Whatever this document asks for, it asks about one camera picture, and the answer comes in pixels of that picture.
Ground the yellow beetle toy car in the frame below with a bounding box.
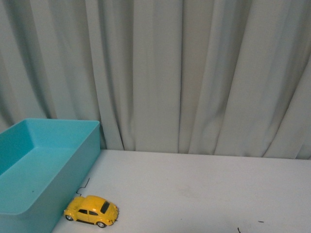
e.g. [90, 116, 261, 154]
[63, 195, 119, 228]

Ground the grey pleated curtain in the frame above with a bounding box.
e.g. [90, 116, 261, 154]
[0, 0, 311, 160]

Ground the turquoise plastic storage bin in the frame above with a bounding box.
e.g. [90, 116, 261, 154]
[0, 118, 100, 233]

